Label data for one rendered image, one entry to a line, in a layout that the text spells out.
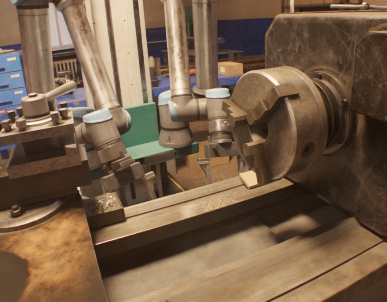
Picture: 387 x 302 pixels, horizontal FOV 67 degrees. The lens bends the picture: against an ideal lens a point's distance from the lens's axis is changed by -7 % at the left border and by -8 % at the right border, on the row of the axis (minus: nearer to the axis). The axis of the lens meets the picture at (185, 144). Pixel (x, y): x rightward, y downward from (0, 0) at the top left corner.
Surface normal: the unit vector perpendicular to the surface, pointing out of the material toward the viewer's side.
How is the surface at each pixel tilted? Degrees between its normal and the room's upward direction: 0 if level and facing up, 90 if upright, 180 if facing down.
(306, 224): 0
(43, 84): 99
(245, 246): 13
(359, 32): 90
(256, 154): 71
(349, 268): 0
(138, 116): 90
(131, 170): 66
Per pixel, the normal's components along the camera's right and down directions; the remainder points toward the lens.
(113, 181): 0.47, -0.12
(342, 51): -0.92, 0.20
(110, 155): 0.05, 0.08
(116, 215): 0.39, 0.32
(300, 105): 0.29, -0.22
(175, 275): -0.19, -0.86
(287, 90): 0.21, -0.49
